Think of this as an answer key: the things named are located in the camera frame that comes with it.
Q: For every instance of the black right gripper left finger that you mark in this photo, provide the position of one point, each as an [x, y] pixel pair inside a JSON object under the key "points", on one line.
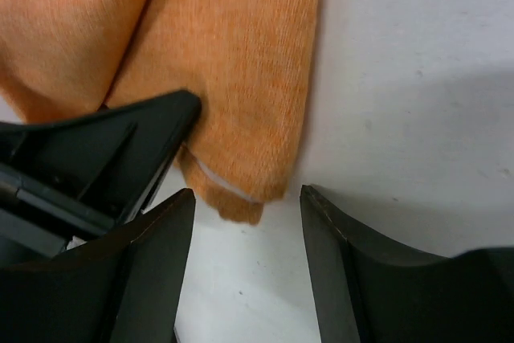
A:
{"points": [[122, 287]]}

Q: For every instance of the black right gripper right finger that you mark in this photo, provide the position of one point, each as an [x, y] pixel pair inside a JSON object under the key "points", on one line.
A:
{"points": [[368, 287]]}

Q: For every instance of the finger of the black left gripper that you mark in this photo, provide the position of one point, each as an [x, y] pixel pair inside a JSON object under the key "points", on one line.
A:
{"points": [[81, 178]]}

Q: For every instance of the orange cloth placemat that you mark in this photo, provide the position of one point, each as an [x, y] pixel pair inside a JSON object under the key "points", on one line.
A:
{"points": [[248, 60]]}

